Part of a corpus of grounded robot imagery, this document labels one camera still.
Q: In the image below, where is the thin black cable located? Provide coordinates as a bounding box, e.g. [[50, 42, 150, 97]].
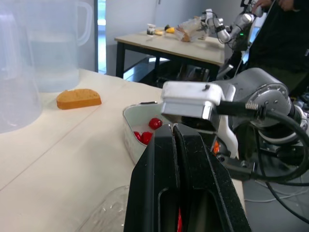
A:
[[255, 135, 309, 224]]

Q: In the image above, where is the clear bag with bread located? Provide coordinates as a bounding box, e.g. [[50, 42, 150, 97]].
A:
[[174, 17, 209, 43]]

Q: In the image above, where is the clear plastic pitcher with handle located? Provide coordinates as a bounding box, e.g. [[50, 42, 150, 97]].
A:
[[23, 0, 94, 93]]

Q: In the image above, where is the clear bowl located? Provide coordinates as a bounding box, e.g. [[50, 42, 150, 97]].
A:
[[78, 185, 131, 232]]

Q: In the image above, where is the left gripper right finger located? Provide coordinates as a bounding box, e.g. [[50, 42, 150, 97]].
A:
[[173, 124, 252, 232]]

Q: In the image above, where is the tan table with black legs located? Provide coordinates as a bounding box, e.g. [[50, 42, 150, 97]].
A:
[[114, 30, 225, 84]]

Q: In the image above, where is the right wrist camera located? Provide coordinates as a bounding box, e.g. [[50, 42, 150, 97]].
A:
[[160, 81, 239, 160]]

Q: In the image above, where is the person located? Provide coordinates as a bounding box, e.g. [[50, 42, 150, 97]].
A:
[[248, 0, 309, 95]]

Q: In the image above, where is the white cable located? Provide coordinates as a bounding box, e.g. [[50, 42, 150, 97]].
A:
[[243, 185, 309, 203]]

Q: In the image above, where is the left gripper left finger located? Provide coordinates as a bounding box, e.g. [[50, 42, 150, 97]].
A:
[[123, 124, 181, 232]]

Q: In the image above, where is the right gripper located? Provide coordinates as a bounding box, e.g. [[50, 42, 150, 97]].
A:
[[181, 115, 217, 135]]

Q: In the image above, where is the brown bread slice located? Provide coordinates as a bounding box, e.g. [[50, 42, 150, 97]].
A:
[[56, 88, 102, 111]]

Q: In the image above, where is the clear plastic container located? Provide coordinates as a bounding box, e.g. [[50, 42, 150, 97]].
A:
[[0, 0, 43, 134]]

